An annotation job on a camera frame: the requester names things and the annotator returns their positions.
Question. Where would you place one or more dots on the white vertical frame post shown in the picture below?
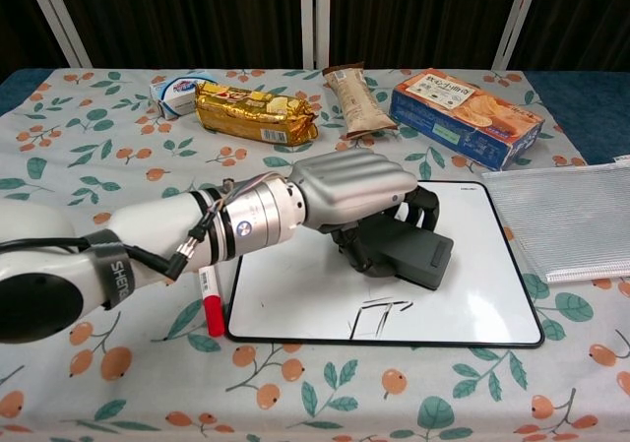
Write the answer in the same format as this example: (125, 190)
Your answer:
(307, 18)
(323, 18)

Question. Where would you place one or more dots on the orange and blue cookie box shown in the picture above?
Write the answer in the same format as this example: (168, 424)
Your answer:
(458, 107)

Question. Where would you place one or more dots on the small black-framed whiteboard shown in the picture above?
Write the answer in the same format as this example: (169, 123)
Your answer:
(467, 304)

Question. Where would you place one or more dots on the brown snack bar wrapper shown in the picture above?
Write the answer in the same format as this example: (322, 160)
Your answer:
(357, 100)

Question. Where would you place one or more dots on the white and blue soap box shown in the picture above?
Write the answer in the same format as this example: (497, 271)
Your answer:
(172, 96)

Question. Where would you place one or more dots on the red and white marker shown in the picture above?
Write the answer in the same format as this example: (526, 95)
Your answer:
(214, 314)

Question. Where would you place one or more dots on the clear mesh zipper pouch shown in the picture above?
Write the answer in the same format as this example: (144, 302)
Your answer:
(566, 215)

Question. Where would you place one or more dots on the gold foil biscuit packet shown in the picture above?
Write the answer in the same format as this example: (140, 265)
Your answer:
(246, 112)

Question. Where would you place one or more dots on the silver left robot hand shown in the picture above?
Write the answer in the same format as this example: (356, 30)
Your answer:
(354, 186)

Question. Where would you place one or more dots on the floral print tablecloth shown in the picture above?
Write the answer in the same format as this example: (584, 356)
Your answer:
(98, 388)

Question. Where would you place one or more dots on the black pleated curtain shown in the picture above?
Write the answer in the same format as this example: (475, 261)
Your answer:
(197, 14)

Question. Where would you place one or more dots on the white slanted frame post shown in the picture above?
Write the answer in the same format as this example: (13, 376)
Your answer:
(59, 18)
(514, 18)

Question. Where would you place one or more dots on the grey whiteboard eraser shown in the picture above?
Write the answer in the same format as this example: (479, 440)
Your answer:
(418, 255)

